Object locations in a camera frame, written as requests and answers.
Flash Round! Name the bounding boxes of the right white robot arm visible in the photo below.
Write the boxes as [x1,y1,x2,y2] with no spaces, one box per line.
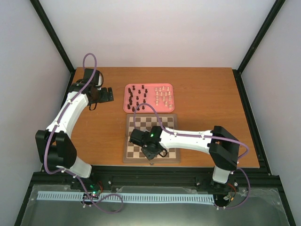
[129,126,241,184]

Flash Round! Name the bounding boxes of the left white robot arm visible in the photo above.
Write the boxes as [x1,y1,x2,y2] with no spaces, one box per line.
[35,68,114,190]

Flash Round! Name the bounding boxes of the wooden chess board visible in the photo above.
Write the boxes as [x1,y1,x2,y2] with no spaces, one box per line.
[123,114,181,165]

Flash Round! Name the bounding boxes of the pink plastic tray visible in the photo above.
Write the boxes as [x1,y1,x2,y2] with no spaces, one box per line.
[123,83,175,113]

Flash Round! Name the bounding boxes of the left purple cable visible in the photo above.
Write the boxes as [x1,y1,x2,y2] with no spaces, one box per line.
[43,53,124,214]

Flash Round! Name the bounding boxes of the black aluminium frame base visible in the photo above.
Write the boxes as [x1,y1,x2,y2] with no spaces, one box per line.
[15,70,296,226]

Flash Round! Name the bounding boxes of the light blue cable duct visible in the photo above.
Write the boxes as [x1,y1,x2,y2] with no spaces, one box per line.
[37,191,214,205]

